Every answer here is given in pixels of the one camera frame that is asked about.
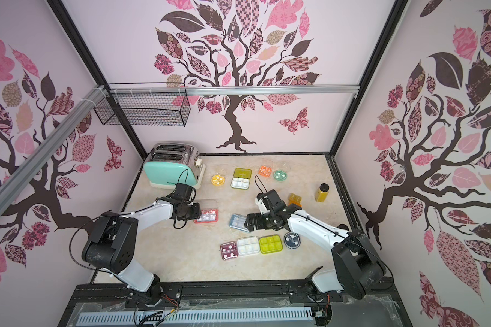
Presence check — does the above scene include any olive lid pillbox back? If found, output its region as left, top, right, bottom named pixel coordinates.
left=230, top=168, right=252, bottom=190

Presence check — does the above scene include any green round pillbox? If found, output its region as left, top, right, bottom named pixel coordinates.
left=273, top=161, right=291, bottom=182

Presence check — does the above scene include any aluminium rail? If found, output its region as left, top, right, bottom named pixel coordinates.
left=0, top=85, right=107, bottom=217
left=186, top=84, right=360, bottom=96

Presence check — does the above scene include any aluminium rail left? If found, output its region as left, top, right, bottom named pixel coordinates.
left=0, top=85, right=107, bottom=217

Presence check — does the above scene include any red rectangular pillbox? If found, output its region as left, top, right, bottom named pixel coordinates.
left=194, top=200, right=218, bottom=224

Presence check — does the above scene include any magenta small pillbox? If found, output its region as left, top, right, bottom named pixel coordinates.
left=220, top=241, right=239, bottom=261

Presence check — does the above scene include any dark round pillbox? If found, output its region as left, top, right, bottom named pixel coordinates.
left=283, top=232, right=301, bottom=249

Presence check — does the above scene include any yellow small pillbox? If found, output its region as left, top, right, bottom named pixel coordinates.
left=288, top=193, right=302, bottom=203

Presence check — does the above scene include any mint green toaster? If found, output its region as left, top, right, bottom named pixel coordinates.
left=143, top=143, right=206, bottom=189

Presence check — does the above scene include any aluminium rail back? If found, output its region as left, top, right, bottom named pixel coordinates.
left=186, top=84, right=360, bottom=96

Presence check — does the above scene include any white slotted cable duct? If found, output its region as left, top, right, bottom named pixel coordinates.
left=74, top=307, right=315, bottom=326

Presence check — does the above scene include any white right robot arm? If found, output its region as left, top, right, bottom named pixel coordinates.
left=245, top=190, right=387, bottom=300

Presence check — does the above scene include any clear white pillbox front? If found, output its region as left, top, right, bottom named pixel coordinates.
left=236, top=236, right=260, bottom=256

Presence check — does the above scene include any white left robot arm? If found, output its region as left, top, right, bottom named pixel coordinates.
left=81, top=183, right=201, bottom=298

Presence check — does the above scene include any yellow bottle black cap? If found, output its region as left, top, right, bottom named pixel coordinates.
left=315, top=183, right=330, bottom=202

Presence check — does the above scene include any blue rectangular pillbox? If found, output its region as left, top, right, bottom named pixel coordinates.
left=229, top=213, right=249, bottom=232

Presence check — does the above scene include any yellow round pillbox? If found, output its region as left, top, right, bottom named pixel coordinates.
left=211, top=165, right=227, bottom=187

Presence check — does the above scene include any green lid white pillbox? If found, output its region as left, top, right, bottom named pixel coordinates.
left=259, top=234, right=283, bottom=254

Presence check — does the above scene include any black wire basket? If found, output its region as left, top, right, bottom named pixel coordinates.
left=94, top=82, right=191, bottom=127

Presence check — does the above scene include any brown bottle black cap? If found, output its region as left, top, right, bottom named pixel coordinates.
left=337, top=223, right=349, bottom=231

